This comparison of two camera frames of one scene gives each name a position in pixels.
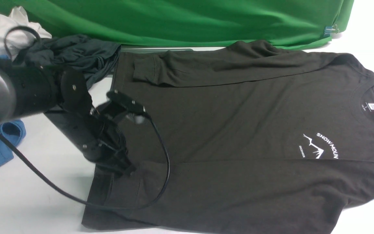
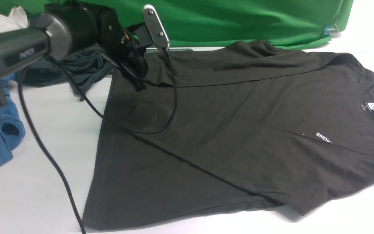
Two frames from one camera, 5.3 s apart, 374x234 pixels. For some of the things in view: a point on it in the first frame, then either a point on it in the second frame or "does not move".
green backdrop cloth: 293,24 does not move
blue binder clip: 329,30 does not move
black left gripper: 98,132 to 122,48
